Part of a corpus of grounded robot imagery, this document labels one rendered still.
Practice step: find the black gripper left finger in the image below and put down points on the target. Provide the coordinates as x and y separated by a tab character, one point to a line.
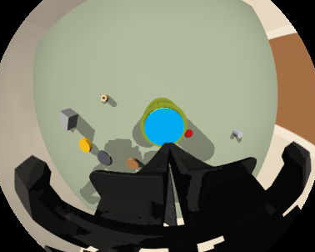
141	186

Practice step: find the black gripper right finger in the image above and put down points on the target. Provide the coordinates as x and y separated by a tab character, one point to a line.
193	181

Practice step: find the brown short cylinder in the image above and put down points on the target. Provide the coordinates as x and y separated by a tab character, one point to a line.
133	163

